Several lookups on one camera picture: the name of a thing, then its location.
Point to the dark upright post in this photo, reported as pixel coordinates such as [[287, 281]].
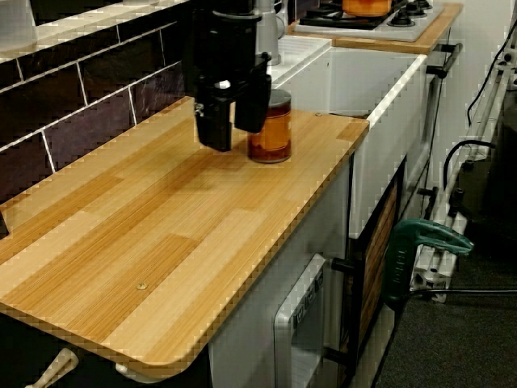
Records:
[[185, 48]]

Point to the black metal frame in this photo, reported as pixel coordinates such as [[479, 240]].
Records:
[[357, 258]]

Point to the dark tile backsplash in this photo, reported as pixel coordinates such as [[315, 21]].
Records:
[[81, 113]]

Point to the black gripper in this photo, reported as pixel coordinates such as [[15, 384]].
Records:
[[224, 48]]

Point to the wooden slat panel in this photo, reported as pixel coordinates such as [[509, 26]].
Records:
[[375, 262]]

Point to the grey toy stove plate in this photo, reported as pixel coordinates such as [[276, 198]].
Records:
[[404, 31]]

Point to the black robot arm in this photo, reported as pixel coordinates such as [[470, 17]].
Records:
[[226, 5]]

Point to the aluminium extrusion frame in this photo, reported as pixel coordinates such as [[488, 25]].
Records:
[[436, 275]]

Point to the white shelf container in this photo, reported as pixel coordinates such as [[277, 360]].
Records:
[[16, 24]]

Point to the black rod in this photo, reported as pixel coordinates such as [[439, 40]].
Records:
[[464, 291]]

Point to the orange toy pot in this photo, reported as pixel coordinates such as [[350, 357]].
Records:
[[365, 6]]

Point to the orange beans can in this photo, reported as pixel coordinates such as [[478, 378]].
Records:
[[276, 137]]

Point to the white toy faucet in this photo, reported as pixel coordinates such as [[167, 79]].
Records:
[[268, 32]]

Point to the black stove knob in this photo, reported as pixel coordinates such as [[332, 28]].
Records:
[[422, 4], [401, 18]]

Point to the green clamp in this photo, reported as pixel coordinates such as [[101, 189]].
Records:
[[404, 250]]

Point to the white toy sink unit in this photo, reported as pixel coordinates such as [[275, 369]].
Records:
[[363, 81]]

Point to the white toy kitchen cabinet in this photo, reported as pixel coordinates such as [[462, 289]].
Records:
[[250, 323]]

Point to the black burner grate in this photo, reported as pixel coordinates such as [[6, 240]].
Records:
[[343, 21]]

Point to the cream shelf ledge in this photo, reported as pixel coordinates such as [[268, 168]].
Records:
[[81, 24]]

